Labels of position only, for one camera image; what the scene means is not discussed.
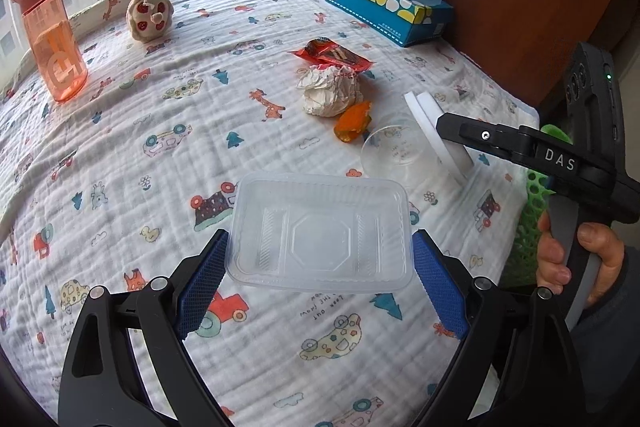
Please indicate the round beige plush toy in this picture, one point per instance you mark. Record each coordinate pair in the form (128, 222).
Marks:
(147, 17)

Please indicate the person's right hand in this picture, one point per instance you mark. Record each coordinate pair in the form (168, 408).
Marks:
(552, 257)

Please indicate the printed white blanket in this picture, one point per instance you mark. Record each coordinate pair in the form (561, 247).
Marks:
(150, 167)

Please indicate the blue spotted tissue box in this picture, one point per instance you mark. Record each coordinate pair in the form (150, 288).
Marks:
(385, 12)

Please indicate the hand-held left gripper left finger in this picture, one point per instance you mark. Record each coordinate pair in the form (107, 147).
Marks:
(202, 287)

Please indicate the red snack wrapper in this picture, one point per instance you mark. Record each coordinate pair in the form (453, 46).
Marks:
(330, 54)

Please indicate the clear plastic food container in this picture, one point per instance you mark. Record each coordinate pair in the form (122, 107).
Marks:
(320, 232)

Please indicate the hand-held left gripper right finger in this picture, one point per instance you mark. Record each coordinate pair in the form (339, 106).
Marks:
(440, 287)

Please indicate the crumpled white paper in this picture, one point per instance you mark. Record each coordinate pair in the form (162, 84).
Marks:
(327, 92)

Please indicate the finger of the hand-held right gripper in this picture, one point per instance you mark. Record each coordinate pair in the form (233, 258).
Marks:
(480, 136)

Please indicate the orange peel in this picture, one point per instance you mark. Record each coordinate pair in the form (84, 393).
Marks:
(352, 122)

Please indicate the person's right forearm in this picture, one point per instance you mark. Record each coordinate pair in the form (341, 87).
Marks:
(605, 357)

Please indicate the orange water bottle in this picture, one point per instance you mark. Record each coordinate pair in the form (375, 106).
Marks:
(52, 47)

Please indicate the clear plastic cup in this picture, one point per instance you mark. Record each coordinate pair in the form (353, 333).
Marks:
(392, 152)

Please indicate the green perforated plastic basket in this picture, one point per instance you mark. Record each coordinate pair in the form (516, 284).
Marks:
(522, 247)

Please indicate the white round lid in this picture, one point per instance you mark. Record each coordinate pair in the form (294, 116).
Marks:
(450, 157)

